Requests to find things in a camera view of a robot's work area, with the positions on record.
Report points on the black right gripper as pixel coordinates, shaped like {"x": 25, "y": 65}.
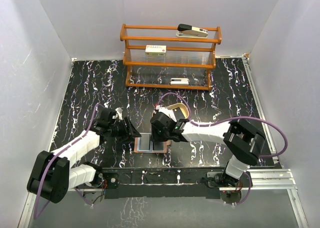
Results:
{"x": 155, "y": 138}

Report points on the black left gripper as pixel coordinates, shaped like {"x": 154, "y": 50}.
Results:
{"x": 130, "y": 130}

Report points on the grey credit card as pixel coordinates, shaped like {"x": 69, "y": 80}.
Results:
{"x": 158, "y": 146}
{"x": 144, "y": 142}

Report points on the pink leather card holder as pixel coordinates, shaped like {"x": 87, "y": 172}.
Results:
{"x": 136, "y": 146}

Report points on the beige wooden tray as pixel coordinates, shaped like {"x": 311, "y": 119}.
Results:
{"x": 183, "y": 108}

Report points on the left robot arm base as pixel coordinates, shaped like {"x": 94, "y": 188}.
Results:
{"x": 97, "y": 183}

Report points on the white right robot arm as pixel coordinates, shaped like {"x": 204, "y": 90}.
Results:
{"x": 243, "y": 140}

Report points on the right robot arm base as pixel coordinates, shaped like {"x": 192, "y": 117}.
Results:
{"x": 222, "y": 180}

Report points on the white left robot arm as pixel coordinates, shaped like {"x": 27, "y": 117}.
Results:
{"x": 54, "y": 173}

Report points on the stack of credit cards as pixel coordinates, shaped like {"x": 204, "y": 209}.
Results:
{"x": 178, "y": 113}

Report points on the small white stapler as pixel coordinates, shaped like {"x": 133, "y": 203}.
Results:
{"x": 179, "y": 82}

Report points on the white staples box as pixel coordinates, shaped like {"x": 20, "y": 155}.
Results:
{"x": 155, "y": 50}

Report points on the orange wooden shelf rack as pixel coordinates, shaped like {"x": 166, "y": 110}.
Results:
{"x": 191, "y": 58}

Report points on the black and white stapler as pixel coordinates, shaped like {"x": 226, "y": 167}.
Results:
{"x": 188, "y": 31}

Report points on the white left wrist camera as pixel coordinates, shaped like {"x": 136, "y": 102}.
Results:
{"x": 119, "y": 113}

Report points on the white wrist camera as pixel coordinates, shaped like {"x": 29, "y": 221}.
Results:
{"x": 167, "y": 112}
{"x": 119, "y": 113}

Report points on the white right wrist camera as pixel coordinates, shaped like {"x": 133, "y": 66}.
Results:
{"x": 167, "y": 112}

